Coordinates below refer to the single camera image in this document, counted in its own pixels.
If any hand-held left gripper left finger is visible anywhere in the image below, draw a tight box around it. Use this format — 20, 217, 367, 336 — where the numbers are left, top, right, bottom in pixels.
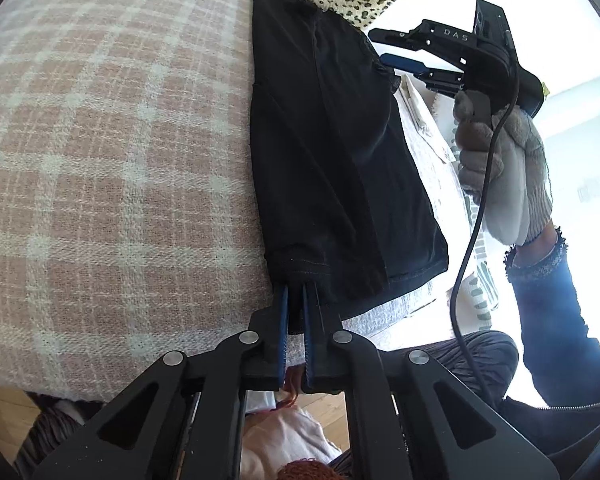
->
30, 282, 293, 480

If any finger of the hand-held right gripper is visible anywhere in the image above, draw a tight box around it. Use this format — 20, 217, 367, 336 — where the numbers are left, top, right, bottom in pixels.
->
380, 51, 465, 96
369, 19, 477, 53

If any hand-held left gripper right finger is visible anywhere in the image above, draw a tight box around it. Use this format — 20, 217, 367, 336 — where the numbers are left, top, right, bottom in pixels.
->
300, 282, 566, 480

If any black garment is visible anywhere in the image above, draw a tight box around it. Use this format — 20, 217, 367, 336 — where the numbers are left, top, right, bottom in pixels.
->
248, 0, 450, 336

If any person's right forearm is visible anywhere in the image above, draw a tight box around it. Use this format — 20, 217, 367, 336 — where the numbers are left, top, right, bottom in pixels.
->
504, 226, 600, 409

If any person's right hand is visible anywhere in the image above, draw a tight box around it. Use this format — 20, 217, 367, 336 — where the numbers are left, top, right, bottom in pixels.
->
452, 90, 554, 247

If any pale pink cloth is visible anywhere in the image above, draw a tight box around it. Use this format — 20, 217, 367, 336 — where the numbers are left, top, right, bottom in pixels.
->
240, 392, 342, 480

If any grey pleated skirt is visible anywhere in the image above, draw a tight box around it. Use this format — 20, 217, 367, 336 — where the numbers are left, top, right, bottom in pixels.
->
375, 329, 521, 411

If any pink plaid blanket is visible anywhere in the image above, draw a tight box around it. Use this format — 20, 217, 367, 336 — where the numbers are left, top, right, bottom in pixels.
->
0, 0, 461, 403

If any black jacket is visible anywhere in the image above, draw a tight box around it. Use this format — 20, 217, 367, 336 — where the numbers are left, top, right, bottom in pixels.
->
497, 394, 600, 472

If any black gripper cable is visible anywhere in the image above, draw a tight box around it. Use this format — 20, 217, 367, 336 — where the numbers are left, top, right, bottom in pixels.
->
449, 30, 523, 411

